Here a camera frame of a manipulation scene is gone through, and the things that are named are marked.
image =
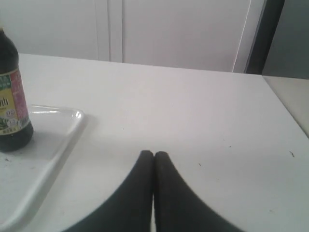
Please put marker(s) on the dark vertical post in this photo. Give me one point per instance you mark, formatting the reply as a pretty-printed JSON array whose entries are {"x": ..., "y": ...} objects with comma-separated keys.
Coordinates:
[{"x": 266, "y": 28}]

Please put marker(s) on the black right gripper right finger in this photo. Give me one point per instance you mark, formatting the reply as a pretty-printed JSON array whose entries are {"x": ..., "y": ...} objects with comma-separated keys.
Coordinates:
[{"x": 177, "y": 208}]

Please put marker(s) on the white plastic tray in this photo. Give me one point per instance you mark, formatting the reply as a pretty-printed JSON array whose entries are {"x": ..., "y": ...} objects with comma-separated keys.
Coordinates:
[{"x": 26, "y": 175}]

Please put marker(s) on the dark soy sauce bottle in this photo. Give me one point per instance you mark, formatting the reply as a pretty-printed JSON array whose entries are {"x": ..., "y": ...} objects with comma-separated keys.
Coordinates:
[{"x": 16, "y": 129}]

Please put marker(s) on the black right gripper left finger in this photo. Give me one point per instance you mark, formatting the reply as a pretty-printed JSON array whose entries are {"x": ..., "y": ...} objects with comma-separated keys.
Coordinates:
[{"x": 129, "y": 208}]

